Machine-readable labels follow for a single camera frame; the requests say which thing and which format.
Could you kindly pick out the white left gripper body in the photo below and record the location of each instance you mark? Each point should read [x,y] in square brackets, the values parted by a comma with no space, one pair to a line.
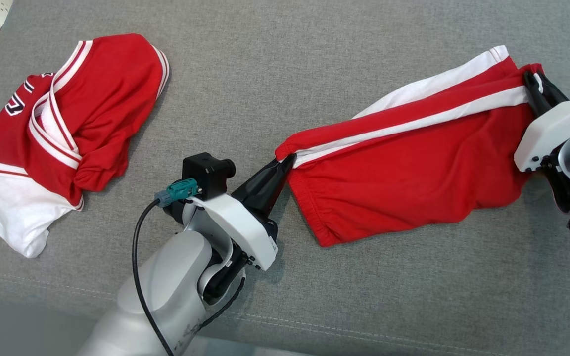
[238,227]

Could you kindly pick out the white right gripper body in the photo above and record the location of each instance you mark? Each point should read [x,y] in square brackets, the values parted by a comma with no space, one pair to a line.
[547,133]

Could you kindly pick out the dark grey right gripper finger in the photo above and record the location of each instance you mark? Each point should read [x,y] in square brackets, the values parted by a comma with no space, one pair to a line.
[537,99]
[554,94]

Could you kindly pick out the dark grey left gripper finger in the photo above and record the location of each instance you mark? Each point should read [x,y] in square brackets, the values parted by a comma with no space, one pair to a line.
[270,198]
[260,180]

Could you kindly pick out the red shorts with white stripe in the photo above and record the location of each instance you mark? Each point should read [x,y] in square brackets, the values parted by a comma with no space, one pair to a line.
[413,168]

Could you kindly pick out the red white basketball jersey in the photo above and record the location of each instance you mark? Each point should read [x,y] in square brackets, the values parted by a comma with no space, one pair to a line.
[92,99]

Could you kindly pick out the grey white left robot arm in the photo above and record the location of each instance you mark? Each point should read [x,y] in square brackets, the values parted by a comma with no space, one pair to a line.
[171,282]

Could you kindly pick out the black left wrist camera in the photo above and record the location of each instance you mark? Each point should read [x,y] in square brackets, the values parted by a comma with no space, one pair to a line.
[206,170]

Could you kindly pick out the teal left camera connector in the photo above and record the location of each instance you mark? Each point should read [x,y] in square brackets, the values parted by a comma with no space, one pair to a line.
[178,190]

